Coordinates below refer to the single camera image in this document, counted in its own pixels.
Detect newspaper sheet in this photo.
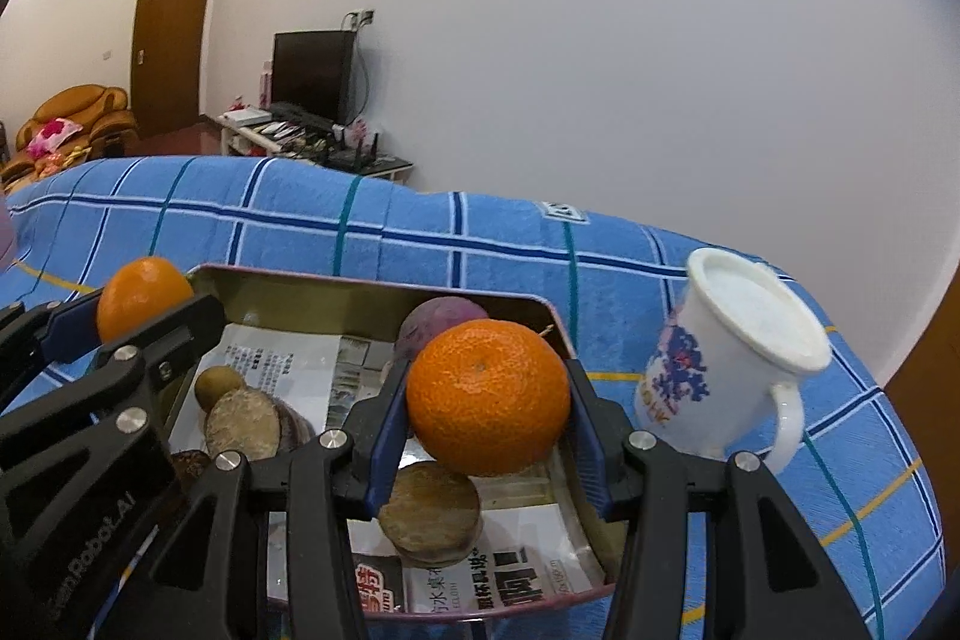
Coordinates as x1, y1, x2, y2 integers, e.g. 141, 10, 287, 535
169, 323, 608, 611

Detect orange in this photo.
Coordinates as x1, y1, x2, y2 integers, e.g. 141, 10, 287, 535
405, 319, 572, 477
96, 257, 194, 345

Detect small brown-green fruit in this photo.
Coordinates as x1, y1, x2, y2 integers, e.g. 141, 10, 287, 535
195, 366, 248, 412

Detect pink metal tin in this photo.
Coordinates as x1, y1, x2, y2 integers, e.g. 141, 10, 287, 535
161, 263, 623, 622

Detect blue plaid blanket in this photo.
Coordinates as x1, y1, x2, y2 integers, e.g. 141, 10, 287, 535
0, 156, 946, 640

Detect black television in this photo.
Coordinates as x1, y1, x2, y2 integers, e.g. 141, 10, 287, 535
271, 29, 355, 125

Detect orange leather armchair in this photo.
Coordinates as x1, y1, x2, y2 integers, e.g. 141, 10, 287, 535
0, 83, 137, 187

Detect black router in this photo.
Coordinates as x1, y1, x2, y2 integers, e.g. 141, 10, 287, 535
330, 130, 398, 170

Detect dark brown round fruit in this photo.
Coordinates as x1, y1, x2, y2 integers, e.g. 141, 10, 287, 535
169, 450, 218, 498

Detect purple round fruit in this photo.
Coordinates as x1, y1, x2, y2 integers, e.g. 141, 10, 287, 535
394, 296, 490, 378

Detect brown wooden door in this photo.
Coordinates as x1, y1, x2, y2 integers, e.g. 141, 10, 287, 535
131, 0, 217, 140

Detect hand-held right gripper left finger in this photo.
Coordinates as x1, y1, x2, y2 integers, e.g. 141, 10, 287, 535
124, 376, 412, 640

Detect pink floral cushion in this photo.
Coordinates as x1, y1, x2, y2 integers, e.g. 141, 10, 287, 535
28, 117, 80, 155

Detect white mug with blue print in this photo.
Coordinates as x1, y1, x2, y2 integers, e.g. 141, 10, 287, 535
634, 248, 832, 477

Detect round tan biscuit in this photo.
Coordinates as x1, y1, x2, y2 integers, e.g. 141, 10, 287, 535
377, 460, 481, 566

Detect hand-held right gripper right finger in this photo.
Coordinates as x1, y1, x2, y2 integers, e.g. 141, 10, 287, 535
562, 355, 875, 640

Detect white television stand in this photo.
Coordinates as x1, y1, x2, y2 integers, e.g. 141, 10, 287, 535
217, 111, 413, 184

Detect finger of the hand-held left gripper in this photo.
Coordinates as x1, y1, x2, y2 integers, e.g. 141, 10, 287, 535
0, 287, 102, 412
0, 293, 227, 483

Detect brown potato in tray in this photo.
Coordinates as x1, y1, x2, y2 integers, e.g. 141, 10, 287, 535
205, 389, 280, 461

